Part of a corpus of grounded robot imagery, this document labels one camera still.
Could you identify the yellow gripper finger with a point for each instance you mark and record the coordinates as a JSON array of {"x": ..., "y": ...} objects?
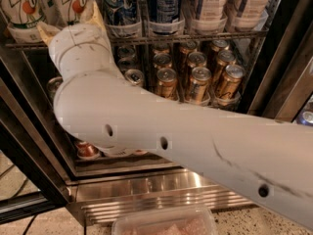
[
  {"x": 47, "y": 32},
  {"x": 92, "y": 15}
]

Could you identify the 7up zero can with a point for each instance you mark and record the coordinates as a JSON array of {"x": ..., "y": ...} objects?
[
  {"x": 23, "y": 17},
  {"x": 74, "y": 11}
]

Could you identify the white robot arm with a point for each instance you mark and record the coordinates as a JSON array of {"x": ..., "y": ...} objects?
[{"x": 266, "y": 161}]

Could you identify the blue pepsi can with face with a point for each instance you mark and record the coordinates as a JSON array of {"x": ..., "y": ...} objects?
[{"x": 122, "y": 17}]

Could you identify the front left green can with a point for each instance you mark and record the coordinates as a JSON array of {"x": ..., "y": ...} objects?
[{"x": 53, "y": 85}]

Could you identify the dark blue pepsi can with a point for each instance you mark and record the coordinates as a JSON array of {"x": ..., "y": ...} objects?
[{"x": 164, "y": 16}]

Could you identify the front silver can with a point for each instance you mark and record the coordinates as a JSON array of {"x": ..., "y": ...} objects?
[{"x": 135, "y": 77}]

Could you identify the open fridge door left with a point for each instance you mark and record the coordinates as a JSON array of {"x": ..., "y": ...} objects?
[{"x": 19, "y": 145}]

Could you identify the front left gold can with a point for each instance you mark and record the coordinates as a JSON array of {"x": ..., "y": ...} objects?
[{"x": 166, "y": 82}]

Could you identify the gold can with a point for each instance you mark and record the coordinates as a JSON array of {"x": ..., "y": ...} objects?
[
  {"x": 166, "y": 82},
  {"x": 229, "y": 82},
  {"x": 198, "y": 82}
]

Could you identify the white tall can left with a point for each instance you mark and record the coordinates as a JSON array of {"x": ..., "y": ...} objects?
[{"x": 207, "y": 16}]

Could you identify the white tall can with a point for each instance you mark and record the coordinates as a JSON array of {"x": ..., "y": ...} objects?
[
  {"x": 244, "y": 15},
  {"x": 207, "y": 16}
]

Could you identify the front middle gold can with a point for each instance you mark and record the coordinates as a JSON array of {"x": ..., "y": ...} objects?
[{"x": 198, "y": 82}]

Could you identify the front left red can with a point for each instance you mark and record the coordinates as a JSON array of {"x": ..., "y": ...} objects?
[{"x": 86, "y": 151}]

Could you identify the red can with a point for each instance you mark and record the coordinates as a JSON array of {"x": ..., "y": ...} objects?
[
  {"x": 86, "y": 151},
  {"x": 139, "y": 153}
]

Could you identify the front right red can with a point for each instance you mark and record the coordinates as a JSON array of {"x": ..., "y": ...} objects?
[{"x": 139, "y": 153}]

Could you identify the front right gold can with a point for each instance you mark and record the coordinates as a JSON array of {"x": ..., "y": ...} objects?
[{"x": 229, "y": 82}]

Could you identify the white tall can right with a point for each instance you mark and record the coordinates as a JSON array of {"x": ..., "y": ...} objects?
[{"x": 244, "y": 15}]

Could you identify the stainless fridge base grille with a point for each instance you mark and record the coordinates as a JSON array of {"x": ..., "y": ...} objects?
[{"x": 102, "y": 201}]

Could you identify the blue can in door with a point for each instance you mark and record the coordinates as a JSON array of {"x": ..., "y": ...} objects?
[{"x": 305, "y": 118}]

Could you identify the clear plastic food container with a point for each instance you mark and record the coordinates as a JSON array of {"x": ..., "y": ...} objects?
[{"x": 187, "y": 220}]

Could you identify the top wire fridge shelf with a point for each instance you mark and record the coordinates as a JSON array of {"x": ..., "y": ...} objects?
[{"x": 151, "y": 40}]

